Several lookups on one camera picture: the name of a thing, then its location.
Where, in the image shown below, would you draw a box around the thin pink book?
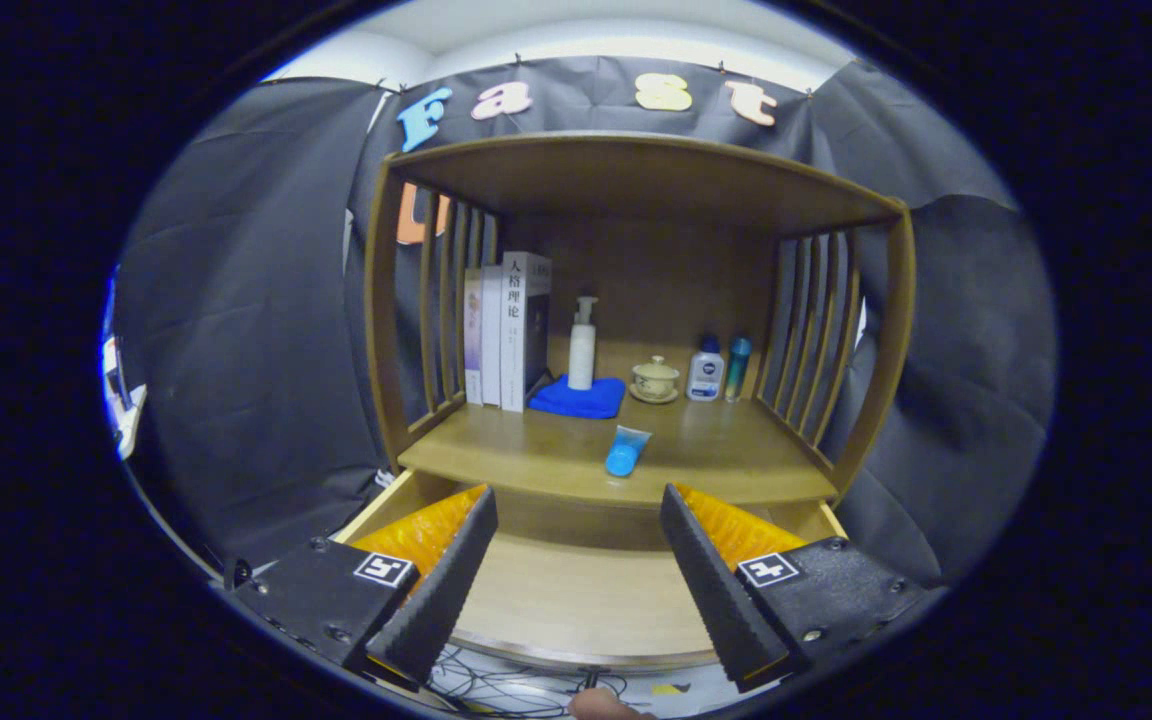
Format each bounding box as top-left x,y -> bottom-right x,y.
463,268 -> 485,406

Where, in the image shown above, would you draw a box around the white spray bottle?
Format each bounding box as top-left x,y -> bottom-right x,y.
568,296 -> 599,391

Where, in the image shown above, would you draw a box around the beige ceramic lidded cup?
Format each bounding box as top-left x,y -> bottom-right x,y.
629,355 -> 682,405

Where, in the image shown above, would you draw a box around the white lotion bottle blue cap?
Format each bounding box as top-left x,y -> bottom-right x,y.
686,335 -> 726,403

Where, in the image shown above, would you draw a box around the black floor cables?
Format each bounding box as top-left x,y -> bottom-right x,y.
426,645 -> 657,720

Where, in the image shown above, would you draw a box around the thin white book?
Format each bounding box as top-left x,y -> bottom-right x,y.
481,265 -> 505,408

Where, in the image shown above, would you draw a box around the white stand with device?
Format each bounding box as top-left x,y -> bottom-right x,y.
101,270 -> 149,461

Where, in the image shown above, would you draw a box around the teal slim bottle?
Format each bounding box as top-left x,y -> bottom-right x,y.
725,337 -> 753,403

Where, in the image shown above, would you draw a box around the blue folded cloth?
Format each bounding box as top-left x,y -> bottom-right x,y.
527,375 -> 627,420

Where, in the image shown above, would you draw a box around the blue cosmetic tube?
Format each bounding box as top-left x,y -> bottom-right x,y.
604,425 -> 653,479

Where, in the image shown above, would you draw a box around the wooden drawer with black knob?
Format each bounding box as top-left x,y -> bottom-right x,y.
334,470 -> 849,673

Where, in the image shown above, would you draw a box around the wooden cabinet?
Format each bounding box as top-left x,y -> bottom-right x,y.
364,130 -> 917,506

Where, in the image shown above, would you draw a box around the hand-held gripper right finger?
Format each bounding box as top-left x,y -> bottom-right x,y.
659,483 -> 929,693

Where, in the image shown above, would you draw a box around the thick white and grey book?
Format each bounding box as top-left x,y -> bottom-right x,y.
501,251 -> 553,413

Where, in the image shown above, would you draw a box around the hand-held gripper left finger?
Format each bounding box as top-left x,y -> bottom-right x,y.
226,484 -> 499,691

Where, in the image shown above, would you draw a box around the black backdrop cloth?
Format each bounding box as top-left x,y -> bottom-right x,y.
111,55 -> 1059,591

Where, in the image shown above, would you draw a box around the wooden countertop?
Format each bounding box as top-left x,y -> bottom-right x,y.
398,395 -> 839,509

